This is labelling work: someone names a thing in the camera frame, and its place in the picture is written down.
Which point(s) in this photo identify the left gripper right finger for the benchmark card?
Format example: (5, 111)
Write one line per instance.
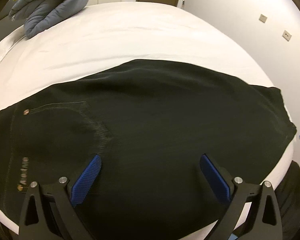
(263, 220)

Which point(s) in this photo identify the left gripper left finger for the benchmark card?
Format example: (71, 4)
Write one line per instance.
(48, 211)

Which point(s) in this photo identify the black denim pants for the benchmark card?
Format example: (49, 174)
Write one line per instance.
(150, 122)

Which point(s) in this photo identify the blue-grey folded duvet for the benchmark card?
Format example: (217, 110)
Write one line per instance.
(40, 15)

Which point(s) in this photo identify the wall socket plate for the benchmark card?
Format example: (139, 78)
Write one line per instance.
(286, 35)

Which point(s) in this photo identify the wall switch plate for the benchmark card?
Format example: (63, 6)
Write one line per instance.
(263, 18)

